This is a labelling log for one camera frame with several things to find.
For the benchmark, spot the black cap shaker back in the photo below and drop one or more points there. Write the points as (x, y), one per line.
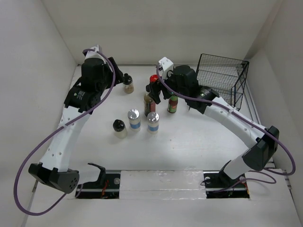
(128, 84)

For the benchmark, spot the black wire basket rack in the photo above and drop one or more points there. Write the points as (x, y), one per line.
(227, 76)

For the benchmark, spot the white tape panel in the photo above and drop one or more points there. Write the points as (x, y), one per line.
(162, 185)

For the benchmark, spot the black cap shaker front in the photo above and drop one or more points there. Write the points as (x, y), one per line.
(120, 129)

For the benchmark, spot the yellow cap green label bottle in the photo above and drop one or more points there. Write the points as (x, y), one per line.
(172, 105)

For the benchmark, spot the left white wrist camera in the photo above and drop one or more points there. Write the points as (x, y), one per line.
(92, 52)

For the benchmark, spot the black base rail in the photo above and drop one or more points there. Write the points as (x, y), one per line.
(108, 188)

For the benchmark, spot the tall black cap sauce bottle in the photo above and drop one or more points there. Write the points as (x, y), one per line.
(149, 104)

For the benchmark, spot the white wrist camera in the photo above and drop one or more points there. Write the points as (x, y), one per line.
(165, 65)
(92, 52)

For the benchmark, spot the red lid sauce jar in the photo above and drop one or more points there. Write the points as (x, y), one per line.
(153, 79)

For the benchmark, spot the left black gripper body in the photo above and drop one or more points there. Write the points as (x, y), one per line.
(105, 83)

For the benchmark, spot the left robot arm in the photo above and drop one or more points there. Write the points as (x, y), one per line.
(53, 168)

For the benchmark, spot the silver lid shaker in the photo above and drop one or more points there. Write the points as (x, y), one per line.
(134, 119)
(153, 122)

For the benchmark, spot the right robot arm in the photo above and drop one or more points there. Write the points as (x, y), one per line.
(261, 142)

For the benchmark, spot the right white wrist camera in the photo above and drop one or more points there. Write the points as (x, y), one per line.
(165, 65)

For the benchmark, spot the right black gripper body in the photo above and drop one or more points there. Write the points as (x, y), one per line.
(170, 82)

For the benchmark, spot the black cap shaker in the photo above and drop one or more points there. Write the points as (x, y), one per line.
(120, 129)
(128, 84)

